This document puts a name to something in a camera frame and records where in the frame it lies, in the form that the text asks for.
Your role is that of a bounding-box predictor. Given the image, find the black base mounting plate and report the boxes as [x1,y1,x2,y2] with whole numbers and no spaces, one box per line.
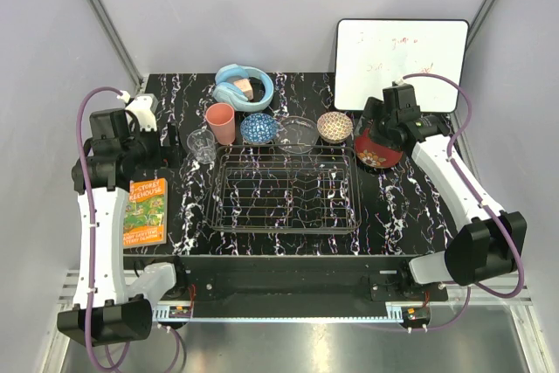
[124,255,447,302]

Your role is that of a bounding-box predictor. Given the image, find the black wire dish rack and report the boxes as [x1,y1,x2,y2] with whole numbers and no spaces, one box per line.
[206,144,361,235]

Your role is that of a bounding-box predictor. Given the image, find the light blue headphones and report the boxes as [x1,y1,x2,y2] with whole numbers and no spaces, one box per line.
[212,64,274,113]

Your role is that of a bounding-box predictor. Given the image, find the red floral lacquer bowl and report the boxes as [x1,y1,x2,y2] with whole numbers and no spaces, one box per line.
[354,126,403,169]

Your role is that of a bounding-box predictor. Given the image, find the pink plastic cup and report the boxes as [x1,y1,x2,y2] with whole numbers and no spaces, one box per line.
[205,103,236,145]

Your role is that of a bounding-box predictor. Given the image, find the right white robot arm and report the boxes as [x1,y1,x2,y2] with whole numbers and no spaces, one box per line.
[355,97,527,300]

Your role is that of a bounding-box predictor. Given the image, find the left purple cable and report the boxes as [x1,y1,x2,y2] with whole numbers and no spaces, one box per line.
[76,86,187,372]

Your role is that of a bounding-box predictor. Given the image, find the pink wooden block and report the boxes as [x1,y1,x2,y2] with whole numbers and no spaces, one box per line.
[233,78,254,101]

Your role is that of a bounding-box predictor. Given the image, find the orange treehouse book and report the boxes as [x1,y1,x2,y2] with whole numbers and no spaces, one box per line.
[123,178,168,249]

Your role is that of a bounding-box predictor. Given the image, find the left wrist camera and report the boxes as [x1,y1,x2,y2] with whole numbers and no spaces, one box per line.
[89,108,130,155]

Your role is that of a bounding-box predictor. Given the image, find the clear glass bowl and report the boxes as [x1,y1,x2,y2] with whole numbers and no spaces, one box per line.
[275,116,319,155]

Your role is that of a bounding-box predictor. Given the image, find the clear plastic tumbler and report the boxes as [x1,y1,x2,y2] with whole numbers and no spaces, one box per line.
[187,129,216,164]

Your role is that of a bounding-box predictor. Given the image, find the white dry-erase board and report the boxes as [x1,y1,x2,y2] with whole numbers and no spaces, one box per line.
[334,18,469,114]

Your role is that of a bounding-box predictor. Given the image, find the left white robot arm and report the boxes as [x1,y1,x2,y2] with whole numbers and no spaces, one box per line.
[57,92,189,347]

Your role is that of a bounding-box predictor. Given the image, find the beige patterned bowl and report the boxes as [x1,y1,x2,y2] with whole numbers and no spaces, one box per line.
[317,112,353,144]

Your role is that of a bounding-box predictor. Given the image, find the blue triangle pattern bowl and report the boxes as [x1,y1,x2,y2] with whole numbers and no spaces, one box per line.
[240,113,278,144]

